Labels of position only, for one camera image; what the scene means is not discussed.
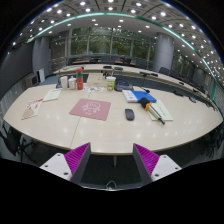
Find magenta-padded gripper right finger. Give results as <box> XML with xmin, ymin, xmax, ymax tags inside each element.
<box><xmin>132</xmin><ymin>143</ymin><xmax>183</xmax><ymax>185</ymax></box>

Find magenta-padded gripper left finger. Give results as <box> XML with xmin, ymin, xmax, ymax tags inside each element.
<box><xmin>39</xmin><ymin>142</ymin><xmax>92</xmax><ymax>185</ymax></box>

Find black computer mouse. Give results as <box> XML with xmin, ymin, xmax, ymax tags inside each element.
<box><xmin>124</xmin><ymin>108</ymin><xmax>135</xmax><ymax>122</ymax></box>

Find pink mouse pad with drawing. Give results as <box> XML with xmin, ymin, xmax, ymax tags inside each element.
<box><xmin>68</xmin><ymin>98</ymin><xmax>112</xmax><ymax>122</ymax></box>

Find blue and white book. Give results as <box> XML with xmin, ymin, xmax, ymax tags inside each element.
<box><xmin>121</xmin><ymin>89</ymin><xmax>157</xmax><ymax>104</ymax></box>

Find red and white leaflet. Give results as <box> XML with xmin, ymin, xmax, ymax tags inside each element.
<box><xmin>21</xmin><ymin>97</ymin><xmax>44</xmax><ymax>121</ymax></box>

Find white booklet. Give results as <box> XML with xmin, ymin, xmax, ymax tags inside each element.
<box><xmin>42</xmin><ymin>88</ymin><xmax>63</xmax><ymax>102</ymax></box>

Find colourful printed flyer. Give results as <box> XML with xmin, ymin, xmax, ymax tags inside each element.
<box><xmin>82</xmin><ymin>85</ymin><xmax>107</xmax><ymax>94</ymax></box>

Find black conference microphone console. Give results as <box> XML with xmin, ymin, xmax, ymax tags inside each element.
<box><xmin>114</xmin><ymin>80</ymin><xmax>134</xmax><ymax>92</ymax></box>

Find white paper cup stack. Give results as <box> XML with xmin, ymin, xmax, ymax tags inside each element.
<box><xmin>60</xmin><ymin>76</ymin><xmax>69</xmax><ymax>90</ymax></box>

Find red thermos with green band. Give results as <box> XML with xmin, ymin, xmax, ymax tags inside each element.
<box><xmin>75</xmin><ymin>67</ymin><xmax>84</xmax><ymax>91</ymax></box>

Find white green paper cup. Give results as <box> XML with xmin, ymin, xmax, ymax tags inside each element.
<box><xmin>105</xmin><ymin>75</ymin><xmax>117</xmax><ymax>92</ymax></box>

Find grey box monitor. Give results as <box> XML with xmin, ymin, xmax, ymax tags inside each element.
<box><xmin>29</xmin><ymin>75</ymin><xmax>40</xmax><ymax>87</ymax></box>

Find dark office chairs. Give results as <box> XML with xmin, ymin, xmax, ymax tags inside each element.
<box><xmin>68</xmin><ymin>54</ymin><xmax>208</xmax><ymax>96</ymax></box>

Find white upright panel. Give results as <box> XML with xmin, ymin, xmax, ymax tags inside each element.
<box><xmin>37</xmin><ymin>68</ymin><xmax>46</xmax><ymax>84</ymax></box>

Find black desk microphone units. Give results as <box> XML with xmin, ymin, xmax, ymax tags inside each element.
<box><xmin>102</xmin><ymin>65</ymin><xmax>159</xmax><ymax>78</ymax></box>

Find ceiling lights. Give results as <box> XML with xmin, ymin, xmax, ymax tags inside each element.
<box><xmin>11</xmin><ymin>0</ymin><xmax>224</xmax><ymax>78</ymax></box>

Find black microphone with orange ring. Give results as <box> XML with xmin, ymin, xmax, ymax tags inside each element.
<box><xmin>138</xmin><ymin>97</ymin><xmax>166</xmax><ymax>126</ymax></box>

